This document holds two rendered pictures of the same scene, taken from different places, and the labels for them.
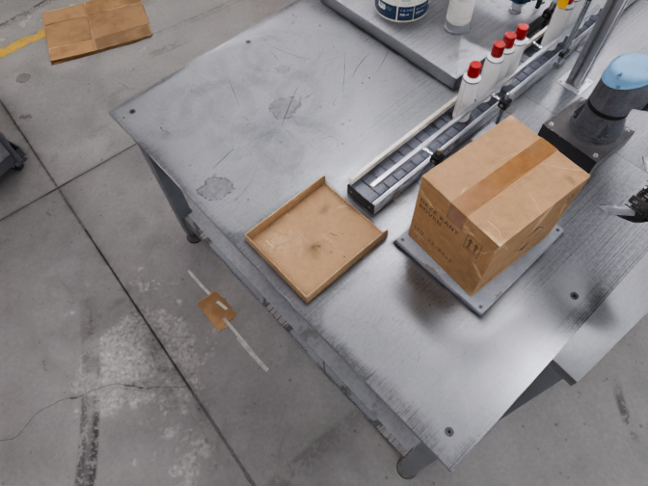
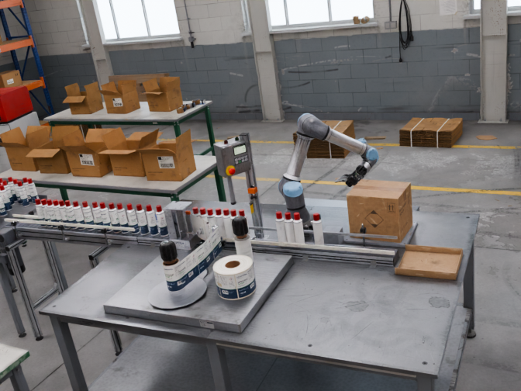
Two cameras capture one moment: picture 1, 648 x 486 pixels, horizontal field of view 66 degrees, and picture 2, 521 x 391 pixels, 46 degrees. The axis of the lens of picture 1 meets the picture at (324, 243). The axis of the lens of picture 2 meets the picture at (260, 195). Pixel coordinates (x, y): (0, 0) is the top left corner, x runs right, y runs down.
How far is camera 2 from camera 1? 339 cm
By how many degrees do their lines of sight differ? 82
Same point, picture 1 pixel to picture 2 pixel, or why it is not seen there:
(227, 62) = (338, 345)
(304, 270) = (449, 260)
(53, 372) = not seen: outside the picture
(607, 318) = not seen: hidden behind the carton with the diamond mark
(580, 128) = (307, 216)
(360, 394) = (460, 330)
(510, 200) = (388, 185)
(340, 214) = (408, 263)
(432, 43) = (268, 269)
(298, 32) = (282, 328)
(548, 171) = (367, 184)
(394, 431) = (464, 314)
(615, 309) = not seen: hidden behind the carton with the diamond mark
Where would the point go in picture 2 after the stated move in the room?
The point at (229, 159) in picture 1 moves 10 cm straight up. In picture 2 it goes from (415, 306) to (414, 288)
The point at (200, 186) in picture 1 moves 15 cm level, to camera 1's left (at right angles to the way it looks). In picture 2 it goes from (444, 307) to (468, 322)
